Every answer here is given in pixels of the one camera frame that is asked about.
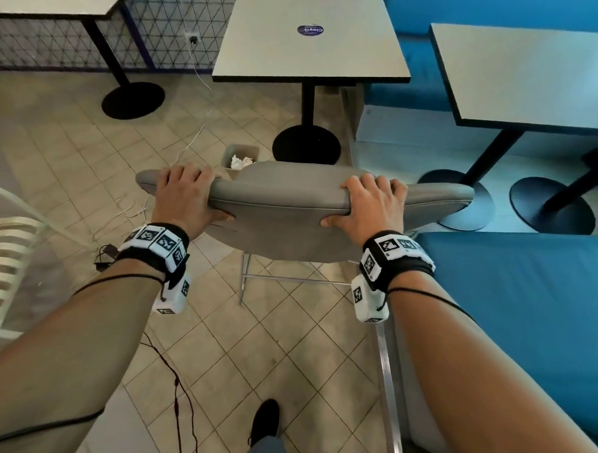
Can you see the round blue table sticker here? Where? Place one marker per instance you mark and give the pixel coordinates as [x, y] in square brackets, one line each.
[310, 30]

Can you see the person's black shoe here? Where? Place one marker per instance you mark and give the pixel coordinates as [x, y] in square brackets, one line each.
[266, 420]

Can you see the person's right forearm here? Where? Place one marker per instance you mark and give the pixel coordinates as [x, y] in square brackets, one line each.
[494, 390]

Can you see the metal step edge strip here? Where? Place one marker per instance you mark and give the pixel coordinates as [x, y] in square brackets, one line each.
[390, 396]

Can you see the small grey waste bin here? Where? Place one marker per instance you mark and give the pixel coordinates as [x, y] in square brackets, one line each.
[230, 156]

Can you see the person's left forearm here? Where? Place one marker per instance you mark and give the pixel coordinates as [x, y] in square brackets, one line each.
[66, 352]

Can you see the person's grey trouser leg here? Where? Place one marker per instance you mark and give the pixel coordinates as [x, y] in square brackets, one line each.
[267, 452]

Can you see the person's right hand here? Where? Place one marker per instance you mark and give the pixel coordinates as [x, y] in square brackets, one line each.
[374, 207]

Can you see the grey chair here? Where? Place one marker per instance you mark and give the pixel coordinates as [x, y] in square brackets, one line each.
[290, 203]

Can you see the white slatted plastic chair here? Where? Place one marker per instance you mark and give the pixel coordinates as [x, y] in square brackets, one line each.
[6, 250]

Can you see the tissue paper wad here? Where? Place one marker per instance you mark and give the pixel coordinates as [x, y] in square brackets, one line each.
[242, 162]

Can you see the teal upholstered bench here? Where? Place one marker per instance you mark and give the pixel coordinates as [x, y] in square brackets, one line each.
[486, 9]
[523, 312]

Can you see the white wall socket with plug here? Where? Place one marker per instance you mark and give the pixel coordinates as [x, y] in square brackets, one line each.
[192, 37]

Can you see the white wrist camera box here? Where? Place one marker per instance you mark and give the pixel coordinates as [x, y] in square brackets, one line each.
[369, 306]
[172, 297]

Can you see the person's left hand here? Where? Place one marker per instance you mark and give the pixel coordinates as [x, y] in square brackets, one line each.
[181, 199]

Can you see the black power adapter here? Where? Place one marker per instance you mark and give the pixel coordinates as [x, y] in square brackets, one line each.
[109, 255]

